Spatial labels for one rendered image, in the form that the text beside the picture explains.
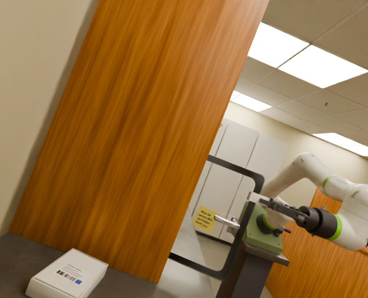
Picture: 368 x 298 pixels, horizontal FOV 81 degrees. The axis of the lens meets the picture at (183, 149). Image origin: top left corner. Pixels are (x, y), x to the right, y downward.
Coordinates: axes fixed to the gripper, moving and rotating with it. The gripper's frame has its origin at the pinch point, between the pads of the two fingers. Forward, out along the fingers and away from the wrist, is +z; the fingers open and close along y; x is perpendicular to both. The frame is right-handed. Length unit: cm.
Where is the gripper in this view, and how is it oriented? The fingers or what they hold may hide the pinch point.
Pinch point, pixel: (258, 198)
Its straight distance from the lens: 78.4
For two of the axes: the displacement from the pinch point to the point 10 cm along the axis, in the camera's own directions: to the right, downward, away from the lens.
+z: -9.3, -3.6, -0.7
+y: 0.7, 0.2, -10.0
